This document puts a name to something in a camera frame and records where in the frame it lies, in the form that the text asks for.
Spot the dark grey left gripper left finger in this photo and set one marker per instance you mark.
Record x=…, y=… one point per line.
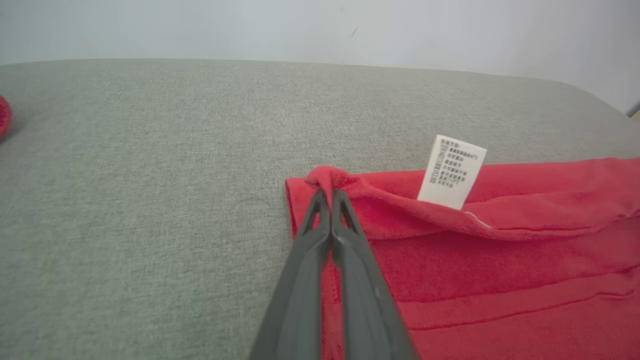
x=300, y=300

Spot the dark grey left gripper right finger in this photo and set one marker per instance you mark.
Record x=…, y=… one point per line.
x=365, y=300

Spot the red shirt with white sleeves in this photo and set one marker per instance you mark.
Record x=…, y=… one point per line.
x=500, y=275

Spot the crumpled red and white garment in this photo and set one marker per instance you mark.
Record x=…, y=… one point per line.
x=4, y=117

